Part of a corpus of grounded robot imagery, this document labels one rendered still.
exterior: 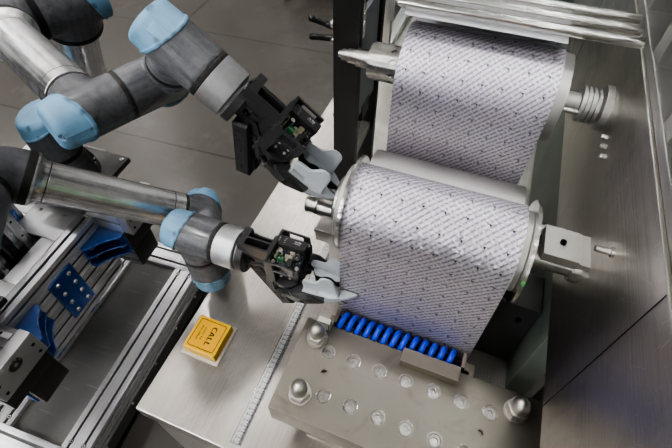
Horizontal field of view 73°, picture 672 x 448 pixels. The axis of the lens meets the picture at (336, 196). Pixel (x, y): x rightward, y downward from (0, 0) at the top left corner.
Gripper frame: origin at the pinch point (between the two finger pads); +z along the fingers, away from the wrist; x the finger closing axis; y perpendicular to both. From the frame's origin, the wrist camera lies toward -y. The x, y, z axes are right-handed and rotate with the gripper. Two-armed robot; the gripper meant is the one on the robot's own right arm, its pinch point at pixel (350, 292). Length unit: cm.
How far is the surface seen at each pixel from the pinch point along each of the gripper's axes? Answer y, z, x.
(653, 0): 38, 31, 39
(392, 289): 5.8, 6.8, -0.3
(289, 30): -109, -138, 254
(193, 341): -16.6, -27.8, -12.0
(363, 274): 7.4, 2.0, -0.3
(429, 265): 15.1, 11.1, -0.2
